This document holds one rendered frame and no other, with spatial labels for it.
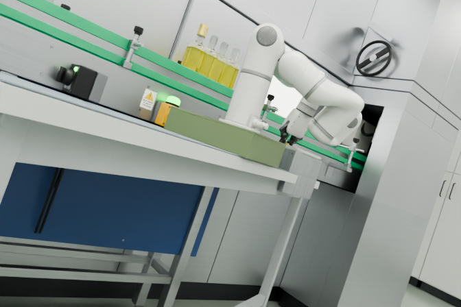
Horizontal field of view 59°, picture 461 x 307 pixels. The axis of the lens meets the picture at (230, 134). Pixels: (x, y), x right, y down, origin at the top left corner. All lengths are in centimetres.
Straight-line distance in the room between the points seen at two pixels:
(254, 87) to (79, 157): 63
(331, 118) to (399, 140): 112
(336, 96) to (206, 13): 78
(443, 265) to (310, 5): 349
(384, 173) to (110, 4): 152
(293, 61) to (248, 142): 29
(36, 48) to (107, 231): 59
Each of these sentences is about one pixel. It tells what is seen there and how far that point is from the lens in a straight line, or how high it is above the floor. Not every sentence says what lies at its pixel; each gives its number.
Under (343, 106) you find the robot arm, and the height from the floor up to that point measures 97.
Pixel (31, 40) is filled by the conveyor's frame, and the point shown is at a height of 85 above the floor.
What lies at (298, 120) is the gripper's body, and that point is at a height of 95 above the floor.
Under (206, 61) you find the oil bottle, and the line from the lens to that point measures 155.
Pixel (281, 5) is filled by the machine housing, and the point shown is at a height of 148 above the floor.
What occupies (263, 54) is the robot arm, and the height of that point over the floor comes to 104.
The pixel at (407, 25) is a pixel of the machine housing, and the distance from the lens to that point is 247.
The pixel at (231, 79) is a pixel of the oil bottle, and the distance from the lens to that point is 163.
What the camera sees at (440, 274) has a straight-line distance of 499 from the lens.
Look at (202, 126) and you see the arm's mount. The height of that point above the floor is 79.
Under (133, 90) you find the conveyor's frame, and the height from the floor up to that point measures 83.
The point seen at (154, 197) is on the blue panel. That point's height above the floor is 52.
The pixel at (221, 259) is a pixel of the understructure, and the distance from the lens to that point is 211.
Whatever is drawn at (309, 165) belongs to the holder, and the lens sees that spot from 157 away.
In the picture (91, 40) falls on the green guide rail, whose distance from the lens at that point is 124.
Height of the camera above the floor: 76
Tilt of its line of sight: 2 degrees up
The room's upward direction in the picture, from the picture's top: 19 degrees clockwise
